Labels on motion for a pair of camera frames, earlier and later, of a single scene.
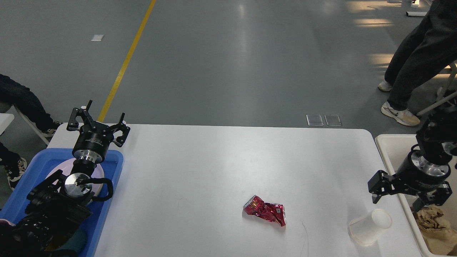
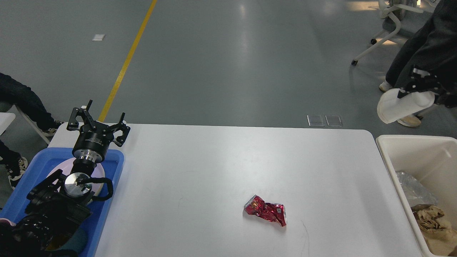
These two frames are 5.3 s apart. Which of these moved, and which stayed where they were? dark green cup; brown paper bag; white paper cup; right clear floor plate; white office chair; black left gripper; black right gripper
Moved: white paper cup; white office chair; black right gripper
Stayed: right clear floor plate; brown paper bag; dark green cup; black left gripper
